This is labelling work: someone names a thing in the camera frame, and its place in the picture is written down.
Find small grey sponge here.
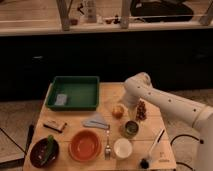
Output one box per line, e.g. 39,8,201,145
55,94,67,106

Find orange bowl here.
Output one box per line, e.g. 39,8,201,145
68,129,102,162

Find wooden table leg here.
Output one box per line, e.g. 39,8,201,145
120,0,131,29
56,0,70,31

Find white cup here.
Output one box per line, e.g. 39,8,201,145
114,138,133,159

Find grey folded cloth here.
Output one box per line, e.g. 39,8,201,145
82,114,108,130

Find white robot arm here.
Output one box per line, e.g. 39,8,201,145
122,72,213,171

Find green cucumber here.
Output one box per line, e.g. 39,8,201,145
45,135,54,160

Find silver fork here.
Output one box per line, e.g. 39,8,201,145
104,130,111,160

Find black bag on shelf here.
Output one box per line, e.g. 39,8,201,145
130,0,194,23

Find dark brown bowl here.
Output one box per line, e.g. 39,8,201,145
30,138,59,168

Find wooden table leg left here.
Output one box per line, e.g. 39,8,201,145
56,0,70,31

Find green plastic tray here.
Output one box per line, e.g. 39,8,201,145
46,76,99,111

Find black cable on floor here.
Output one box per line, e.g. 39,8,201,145
170,133,202,171

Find dark grape bunch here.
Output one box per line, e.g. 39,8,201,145
136,101,146,121

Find wooden table leg middle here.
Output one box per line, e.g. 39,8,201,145
120,0,131,29

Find small brown box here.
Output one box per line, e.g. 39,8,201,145
43,120,66,133

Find metal tin can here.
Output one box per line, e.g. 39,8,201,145
124,120,139,138

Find red yellow apple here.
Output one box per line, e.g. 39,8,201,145
112,105,124,119

